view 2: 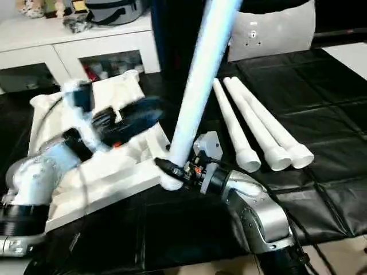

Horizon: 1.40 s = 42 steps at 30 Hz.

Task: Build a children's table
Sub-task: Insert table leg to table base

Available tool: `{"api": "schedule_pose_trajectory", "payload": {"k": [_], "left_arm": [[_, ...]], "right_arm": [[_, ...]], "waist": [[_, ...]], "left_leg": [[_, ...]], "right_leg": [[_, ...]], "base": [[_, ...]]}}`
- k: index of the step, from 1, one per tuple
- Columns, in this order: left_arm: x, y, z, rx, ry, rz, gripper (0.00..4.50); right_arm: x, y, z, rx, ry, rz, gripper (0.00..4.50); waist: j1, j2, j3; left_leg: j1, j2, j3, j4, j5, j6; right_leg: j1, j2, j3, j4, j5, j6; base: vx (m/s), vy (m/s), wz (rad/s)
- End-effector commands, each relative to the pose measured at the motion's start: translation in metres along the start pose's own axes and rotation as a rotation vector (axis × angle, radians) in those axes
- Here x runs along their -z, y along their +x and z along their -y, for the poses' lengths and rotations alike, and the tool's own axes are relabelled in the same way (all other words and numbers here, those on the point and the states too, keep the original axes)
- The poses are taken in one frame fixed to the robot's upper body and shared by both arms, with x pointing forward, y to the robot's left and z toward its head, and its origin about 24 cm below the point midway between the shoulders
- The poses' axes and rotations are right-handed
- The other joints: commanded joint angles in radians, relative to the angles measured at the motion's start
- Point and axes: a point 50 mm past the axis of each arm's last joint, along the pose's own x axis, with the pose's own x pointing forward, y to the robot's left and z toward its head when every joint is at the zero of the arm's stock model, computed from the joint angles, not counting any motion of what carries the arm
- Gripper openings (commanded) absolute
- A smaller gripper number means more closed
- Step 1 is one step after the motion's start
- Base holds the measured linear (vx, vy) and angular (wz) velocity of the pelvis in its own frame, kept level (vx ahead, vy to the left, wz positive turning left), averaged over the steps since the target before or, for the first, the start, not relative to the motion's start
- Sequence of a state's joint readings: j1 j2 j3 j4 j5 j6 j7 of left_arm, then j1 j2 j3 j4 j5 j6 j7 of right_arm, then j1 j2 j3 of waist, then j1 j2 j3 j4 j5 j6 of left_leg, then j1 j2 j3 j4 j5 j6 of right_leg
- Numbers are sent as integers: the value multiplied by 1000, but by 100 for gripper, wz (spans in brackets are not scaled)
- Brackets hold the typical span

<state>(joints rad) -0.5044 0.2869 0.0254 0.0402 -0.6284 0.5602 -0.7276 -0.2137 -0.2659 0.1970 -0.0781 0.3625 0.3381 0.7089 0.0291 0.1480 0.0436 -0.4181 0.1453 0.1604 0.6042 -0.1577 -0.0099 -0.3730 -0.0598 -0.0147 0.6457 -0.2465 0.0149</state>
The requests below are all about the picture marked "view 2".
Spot white plastic table top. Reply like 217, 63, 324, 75
29, 70, 187, 231

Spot white plastic table leg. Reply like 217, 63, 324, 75
222, 76, 292, 172
163, 0, 244, 191
212, 78, 263, 174
231, 76, 315, 170

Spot cluster of small bottles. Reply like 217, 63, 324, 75
82, 54, 145, 82

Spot black work mat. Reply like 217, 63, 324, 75
0, 52, 367, 270

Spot black cabinet with yellow label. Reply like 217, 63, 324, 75
150, 0, 230, 75

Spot grey bag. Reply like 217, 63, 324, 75
86, 0, 153, 26

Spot white cabinet with glass doors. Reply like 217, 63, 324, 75
0, 0, 160, 95

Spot small colourful figurines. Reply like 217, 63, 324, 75
16, 0, 87, 19

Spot white cushion with badge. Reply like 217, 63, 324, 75
228, 0, 316, 62

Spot white flat board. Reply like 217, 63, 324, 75
320, 43, 367, 82

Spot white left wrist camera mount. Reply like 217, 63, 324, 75
59, 79, 97, 151

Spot dark cable bundle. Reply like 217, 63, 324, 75
62, 14, 95, 34

